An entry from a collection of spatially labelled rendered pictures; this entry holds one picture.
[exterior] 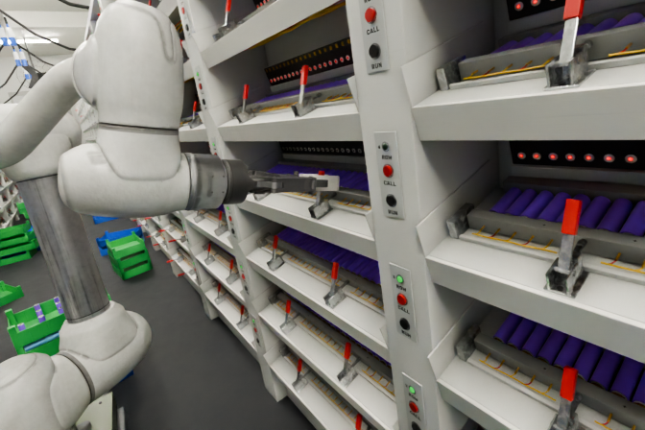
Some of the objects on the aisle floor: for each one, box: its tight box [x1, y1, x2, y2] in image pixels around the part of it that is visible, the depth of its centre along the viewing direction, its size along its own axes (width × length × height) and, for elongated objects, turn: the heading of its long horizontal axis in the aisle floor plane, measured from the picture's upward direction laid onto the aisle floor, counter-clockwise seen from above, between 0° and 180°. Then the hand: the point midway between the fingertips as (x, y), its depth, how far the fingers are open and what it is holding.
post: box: [164, 0, 287, 402], centre depth 110 cm, size 20×9×182 cm, turn 158°
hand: (319, 181), depth 70 cm, fingers open, 3 cm apart
